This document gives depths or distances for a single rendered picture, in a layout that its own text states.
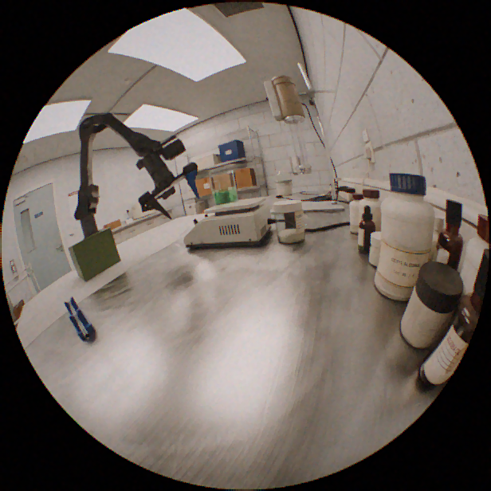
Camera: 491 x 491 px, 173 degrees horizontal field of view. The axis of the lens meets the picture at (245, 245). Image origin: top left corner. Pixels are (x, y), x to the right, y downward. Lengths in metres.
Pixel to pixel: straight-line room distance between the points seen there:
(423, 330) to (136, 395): 0.23
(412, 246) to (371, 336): 0.09
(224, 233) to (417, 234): 0.34
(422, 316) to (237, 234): 0.34
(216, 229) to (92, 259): 0.38
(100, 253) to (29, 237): 2.69
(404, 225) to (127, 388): 0.28
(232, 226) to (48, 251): 2.99
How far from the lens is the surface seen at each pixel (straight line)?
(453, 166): 0.36
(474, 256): 0.17
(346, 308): 0.19
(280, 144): 2.85
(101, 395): 0.20
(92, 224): 0.57
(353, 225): 0.40
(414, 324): 0.16
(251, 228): 0.35
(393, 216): 0.18
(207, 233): 0.40
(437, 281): 0.15
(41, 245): 3.14
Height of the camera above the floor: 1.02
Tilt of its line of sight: 19 degrees down
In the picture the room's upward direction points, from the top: 10 degrees counter-clockwise
